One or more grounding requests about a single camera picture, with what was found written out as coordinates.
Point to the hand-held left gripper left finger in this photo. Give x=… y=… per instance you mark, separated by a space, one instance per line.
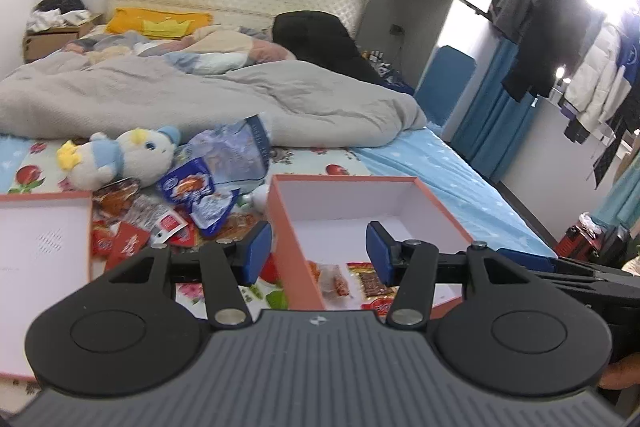
x=257 y=257

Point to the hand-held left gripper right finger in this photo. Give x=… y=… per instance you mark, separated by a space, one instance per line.
x=378 y=257

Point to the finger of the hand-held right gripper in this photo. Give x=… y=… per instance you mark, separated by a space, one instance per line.
x=525 y=258

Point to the red brown snack packet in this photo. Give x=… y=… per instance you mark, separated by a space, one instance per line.
x=372 y=279

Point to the orange snack packet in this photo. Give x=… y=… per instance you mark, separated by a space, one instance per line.
x=327 y=282

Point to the light blue snack packet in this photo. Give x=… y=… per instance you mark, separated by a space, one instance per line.
x=212 y=213

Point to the orange cardboard box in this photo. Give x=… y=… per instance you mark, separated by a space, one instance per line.
x=345 y=202

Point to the dark blue snack packet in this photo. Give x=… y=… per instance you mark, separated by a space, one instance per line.
x=187 y=187

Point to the brown glossy snack packet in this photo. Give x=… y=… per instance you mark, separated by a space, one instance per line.
x=117 y=202

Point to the person's right hand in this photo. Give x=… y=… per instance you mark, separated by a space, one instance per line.
x=622 y=374

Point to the small red snack packet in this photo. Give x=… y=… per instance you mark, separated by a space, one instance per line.
x=377 y=305

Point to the red suitcase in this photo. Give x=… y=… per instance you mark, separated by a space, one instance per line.
x=580 y=239

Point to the teal cloth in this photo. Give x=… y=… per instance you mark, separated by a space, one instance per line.
x=620 y=197

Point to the red label snack packet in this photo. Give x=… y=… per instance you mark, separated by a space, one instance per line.
x=167 y=224

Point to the large blue white plastic bag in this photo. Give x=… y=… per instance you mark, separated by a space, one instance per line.
x=227 y=149

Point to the red square snack packet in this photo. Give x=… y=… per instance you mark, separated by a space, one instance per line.
x=129 y=243

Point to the blue curtain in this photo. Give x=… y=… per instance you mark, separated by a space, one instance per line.
x=495 y=107

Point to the red blue snack packet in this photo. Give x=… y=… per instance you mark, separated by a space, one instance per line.
x=101 y=239

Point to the white blue plush toy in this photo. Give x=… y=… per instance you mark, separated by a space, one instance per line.
x=135 y=157

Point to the grey blanket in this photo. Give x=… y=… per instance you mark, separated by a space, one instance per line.
x=200 y=97

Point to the blue patterned cloth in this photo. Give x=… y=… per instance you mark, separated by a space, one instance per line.
x=395 y=79

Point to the blue padded chair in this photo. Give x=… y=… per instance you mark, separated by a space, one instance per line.
x=445 y=82

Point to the white puffer jacket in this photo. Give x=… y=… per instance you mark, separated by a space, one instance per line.
x=592 y=77

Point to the row of small bottles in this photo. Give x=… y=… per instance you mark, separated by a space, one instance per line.
x=374 y=55

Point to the patchwork quilt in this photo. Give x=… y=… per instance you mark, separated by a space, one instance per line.
x=220 y=47

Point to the black hanging jacket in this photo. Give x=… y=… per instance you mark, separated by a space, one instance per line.
x=545 y=42

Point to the orange box lid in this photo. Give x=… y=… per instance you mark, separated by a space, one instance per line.
x=40 y=247

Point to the black coat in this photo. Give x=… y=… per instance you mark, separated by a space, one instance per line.
x=315 y=42

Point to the blue hanging shirt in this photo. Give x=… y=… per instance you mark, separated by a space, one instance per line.
x=631 y=52

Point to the grey hanging jacket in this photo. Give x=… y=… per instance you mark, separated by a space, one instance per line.
x=515 y=2

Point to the yellow cloth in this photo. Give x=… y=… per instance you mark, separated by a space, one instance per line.
x=130 y=19

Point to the brown cardboard box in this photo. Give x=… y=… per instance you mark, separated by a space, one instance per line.
x=45 y=46

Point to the pile of clothes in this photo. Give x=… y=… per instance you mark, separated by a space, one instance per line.
x=57 y=9

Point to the black wall socket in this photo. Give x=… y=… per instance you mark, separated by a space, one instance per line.
x=397 y=29

